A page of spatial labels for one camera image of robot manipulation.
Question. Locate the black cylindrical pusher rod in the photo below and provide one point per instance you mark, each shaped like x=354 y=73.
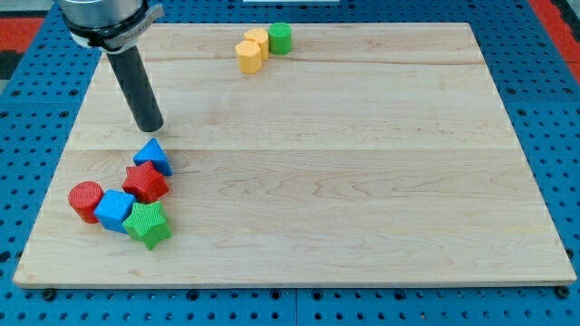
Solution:
x=135 y=85

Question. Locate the red star block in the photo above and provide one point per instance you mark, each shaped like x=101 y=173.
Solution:
x=145 y=182

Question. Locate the green star block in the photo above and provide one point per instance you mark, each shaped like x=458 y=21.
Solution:
x=148 y=223

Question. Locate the wooden board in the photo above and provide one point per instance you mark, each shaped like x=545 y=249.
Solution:
x=370 y=156

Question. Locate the blue triangle block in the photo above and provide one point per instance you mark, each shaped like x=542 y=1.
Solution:
x=152 y=151

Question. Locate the yellow hexagon block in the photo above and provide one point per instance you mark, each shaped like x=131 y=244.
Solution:
x=249 y=57

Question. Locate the yellow heart block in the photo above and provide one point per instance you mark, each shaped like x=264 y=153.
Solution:
x=261 y=37

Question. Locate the red cylinder block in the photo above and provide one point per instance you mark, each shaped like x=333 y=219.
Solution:
x=84 y=198

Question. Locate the blue cube block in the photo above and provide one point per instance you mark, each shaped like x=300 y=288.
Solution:
x=115 y=206

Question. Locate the green cylinder block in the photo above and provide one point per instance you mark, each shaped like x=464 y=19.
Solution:
x=280 y=38

